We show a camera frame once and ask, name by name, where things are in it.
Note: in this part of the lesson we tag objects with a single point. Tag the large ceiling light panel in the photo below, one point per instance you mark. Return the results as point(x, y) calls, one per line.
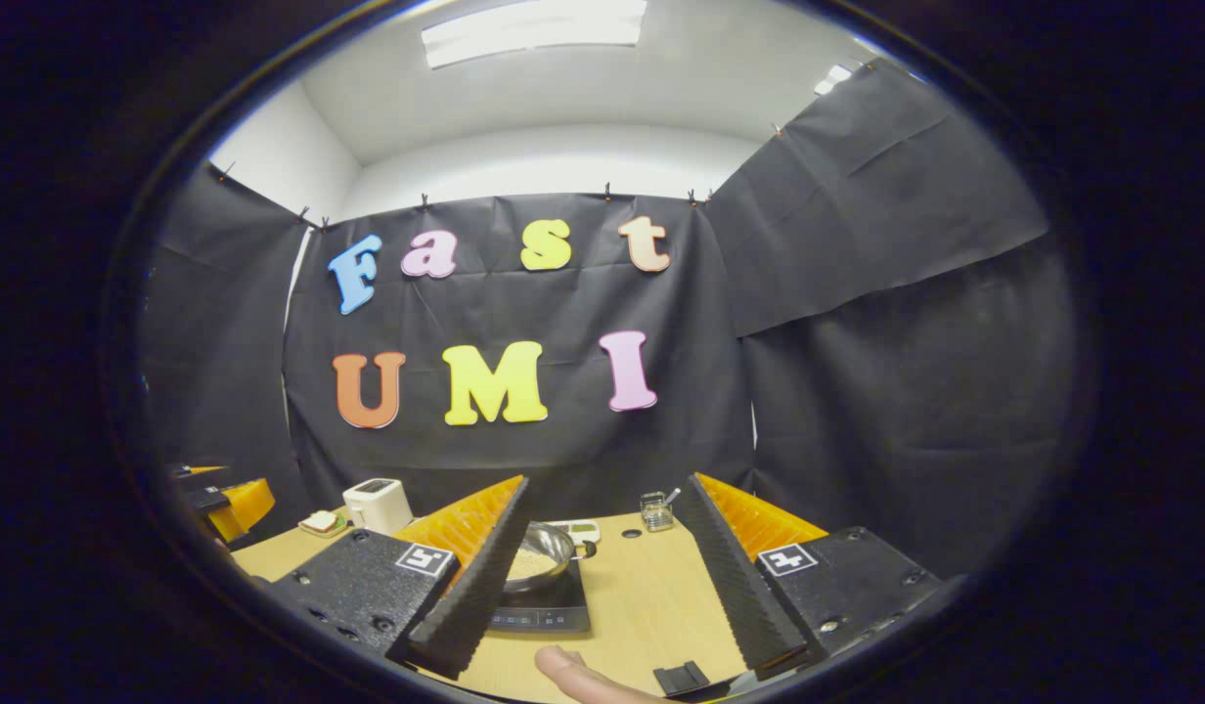
point(534, 29)

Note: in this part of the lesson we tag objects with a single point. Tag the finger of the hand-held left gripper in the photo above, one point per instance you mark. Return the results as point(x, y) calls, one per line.
point(245, 504)

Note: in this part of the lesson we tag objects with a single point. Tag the sandwich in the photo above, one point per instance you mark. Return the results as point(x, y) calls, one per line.
point(321, 520)

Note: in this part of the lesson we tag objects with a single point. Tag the black backdrop cloth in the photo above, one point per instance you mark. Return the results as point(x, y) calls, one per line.
point(524, 450)

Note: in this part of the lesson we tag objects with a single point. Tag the white divided snack tray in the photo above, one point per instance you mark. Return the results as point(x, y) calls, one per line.
point(583, 531)

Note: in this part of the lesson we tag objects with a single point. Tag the white toaster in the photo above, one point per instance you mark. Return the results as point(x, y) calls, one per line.
point(379, 506)

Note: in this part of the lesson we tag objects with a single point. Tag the pile of yellow soybeans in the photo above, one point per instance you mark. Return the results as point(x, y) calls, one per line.
point(529, 565)

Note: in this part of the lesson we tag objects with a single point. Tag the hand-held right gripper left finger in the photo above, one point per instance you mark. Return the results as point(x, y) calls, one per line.
point(480, 577)

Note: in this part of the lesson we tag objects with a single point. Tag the black induction cooktop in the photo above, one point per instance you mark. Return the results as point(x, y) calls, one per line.
point(554, 611)

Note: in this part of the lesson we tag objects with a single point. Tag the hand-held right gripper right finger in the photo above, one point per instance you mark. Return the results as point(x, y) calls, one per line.
point(735, 577)

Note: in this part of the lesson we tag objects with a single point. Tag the small ceiling light panel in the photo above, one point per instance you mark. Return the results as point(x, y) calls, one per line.
point(833, 78)

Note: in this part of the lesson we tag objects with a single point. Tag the small rectangular plate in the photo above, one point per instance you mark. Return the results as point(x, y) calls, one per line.
point(338, 532)

